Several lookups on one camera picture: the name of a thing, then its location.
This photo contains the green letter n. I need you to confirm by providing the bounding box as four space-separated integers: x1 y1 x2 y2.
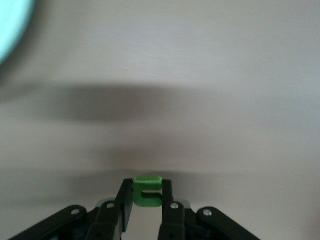
132 176 164 209

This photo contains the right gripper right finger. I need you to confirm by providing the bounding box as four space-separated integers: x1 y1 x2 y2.
158 179 261 240

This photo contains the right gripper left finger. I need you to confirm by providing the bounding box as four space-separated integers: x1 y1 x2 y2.
7 178 134 240

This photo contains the pale green round plate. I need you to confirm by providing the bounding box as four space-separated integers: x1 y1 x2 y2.
0 0 35 66

